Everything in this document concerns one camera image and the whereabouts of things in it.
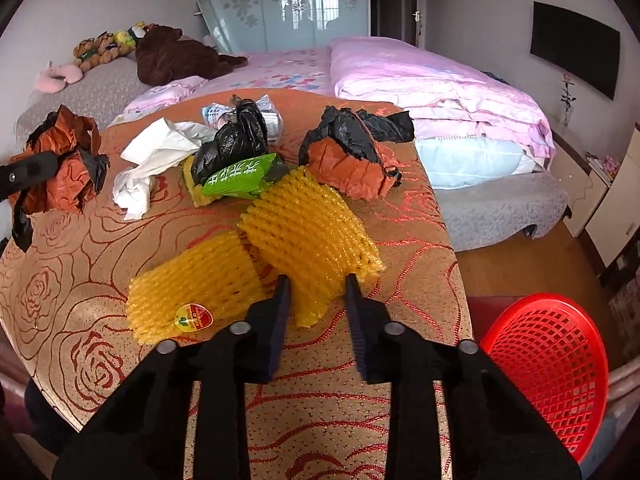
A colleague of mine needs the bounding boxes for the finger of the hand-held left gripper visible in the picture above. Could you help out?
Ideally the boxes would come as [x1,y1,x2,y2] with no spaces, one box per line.
[0,151,60,200]

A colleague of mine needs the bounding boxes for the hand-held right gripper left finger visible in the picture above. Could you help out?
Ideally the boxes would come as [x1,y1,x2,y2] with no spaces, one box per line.
[52,274,293,480]

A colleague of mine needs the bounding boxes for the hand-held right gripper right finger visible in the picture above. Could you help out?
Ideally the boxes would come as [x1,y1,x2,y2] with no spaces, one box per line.
[345,272,583,480]

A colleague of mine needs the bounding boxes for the orange and black bag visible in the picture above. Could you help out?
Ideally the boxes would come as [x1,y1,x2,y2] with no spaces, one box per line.
[10,105,111,253]

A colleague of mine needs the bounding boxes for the yellow foam net with sticker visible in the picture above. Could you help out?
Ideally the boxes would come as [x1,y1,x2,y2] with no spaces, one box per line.
[126,232,266,345]

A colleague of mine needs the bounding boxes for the large yellow foam net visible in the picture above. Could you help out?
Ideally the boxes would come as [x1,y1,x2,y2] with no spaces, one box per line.
[239,167,386,328]

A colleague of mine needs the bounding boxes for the white tissue paper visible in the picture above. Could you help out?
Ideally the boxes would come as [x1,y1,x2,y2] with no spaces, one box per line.
[111,119,217,221]

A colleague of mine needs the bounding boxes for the green snack packet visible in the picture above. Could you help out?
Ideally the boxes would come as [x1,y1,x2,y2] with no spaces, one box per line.
[201,154,288,198]

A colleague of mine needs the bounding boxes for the clothes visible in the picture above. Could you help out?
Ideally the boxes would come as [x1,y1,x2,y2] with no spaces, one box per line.
[298,105,416,200]

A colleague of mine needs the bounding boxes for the red plastic basket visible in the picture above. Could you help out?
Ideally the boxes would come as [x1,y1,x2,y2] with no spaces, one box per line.
[479,293,610,463]

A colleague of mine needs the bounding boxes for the pink plush toy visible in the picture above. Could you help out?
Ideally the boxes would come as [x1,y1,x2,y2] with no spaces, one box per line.
[34,60,85,93]

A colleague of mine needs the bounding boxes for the yellow and brown plush toy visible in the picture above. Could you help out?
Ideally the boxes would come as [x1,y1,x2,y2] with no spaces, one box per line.
[72,22,151,72]

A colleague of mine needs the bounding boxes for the orange rose-patterned blanket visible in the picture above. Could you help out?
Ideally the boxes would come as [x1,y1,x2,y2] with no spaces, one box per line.
[0,88,473,480]

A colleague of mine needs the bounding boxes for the yellow foam piece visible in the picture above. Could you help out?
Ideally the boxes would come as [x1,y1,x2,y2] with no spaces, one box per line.
[182,155,217,207]

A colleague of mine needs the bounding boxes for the grey upholstered bed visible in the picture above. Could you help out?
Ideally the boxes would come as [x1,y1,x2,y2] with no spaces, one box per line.
[15,47,571,253]

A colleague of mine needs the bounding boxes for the brown teddy bear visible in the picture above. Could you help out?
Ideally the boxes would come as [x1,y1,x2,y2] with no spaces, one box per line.
[135,24,249,86]

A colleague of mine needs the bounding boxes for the light blue pillow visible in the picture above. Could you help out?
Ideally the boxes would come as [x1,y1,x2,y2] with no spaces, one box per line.
[415,137,538,191]

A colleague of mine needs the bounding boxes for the black plastic bag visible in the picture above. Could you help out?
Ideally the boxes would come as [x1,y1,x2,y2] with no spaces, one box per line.
[191,100,270,186]

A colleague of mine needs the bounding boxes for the white printed plastic wrapper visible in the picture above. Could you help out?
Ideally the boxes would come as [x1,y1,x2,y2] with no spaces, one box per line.
[201,95,283,143]

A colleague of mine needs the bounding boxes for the low white cabinet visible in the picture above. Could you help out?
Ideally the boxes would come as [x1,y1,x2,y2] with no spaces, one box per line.
[547,127,608,238]

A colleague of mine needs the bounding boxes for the pink floral bed sheet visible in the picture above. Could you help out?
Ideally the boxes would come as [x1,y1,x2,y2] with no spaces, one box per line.
[122,47,333,113]

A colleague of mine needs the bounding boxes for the pink quilt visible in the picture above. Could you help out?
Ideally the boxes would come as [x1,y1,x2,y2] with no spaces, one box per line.
[327,36,556,163]

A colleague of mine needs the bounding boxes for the patterned storage box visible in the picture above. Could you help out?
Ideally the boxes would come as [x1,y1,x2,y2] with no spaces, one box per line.
[607,280,640,348]

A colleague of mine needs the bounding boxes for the flower-patterned glass wardrobe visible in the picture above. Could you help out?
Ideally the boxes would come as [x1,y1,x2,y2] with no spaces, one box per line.
[205,0,371,56]

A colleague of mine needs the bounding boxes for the tall white cabinet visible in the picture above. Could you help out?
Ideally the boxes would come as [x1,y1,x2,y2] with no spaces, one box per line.
[582,125,640,268]

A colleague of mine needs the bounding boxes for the rose in glass vase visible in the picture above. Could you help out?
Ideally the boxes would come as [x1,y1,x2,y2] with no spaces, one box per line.
[559,74,576,128]

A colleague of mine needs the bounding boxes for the dark wooden door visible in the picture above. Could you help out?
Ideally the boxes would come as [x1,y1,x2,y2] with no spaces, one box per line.
[370,0,426,48]

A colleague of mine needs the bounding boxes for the black wall television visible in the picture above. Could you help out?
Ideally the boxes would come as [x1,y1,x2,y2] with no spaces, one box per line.
[529,1,622,101]

